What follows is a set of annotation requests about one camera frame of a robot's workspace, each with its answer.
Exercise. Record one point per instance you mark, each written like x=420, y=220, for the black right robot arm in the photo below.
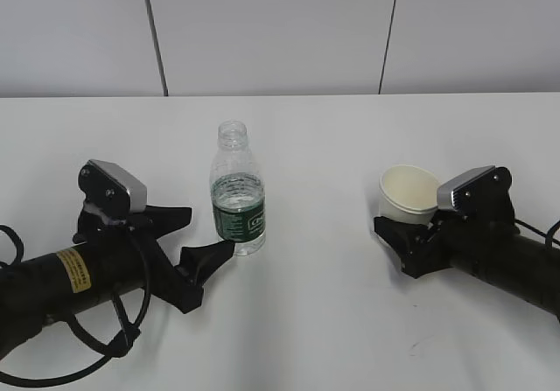
x=495, y=253

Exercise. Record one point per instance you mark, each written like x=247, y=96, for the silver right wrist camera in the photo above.
x=481, y=193

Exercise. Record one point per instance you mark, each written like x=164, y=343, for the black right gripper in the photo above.
x=450, y=244

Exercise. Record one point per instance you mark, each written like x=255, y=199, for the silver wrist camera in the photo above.
x=112, y=194
x=481, y=193

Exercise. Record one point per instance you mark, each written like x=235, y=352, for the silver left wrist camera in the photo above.
x=112, y=194

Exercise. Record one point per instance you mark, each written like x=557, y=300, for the clear water bottle green label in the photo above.
x=237, y=190

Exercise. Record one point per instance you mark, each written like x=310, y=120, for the white paper cup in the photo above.
x=408, y=194

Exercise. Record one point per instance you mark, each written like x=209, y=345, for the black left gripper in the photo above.
x=129, y=257

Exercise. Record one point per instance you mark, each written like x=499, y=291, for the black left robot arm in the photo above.
x=55, y=288

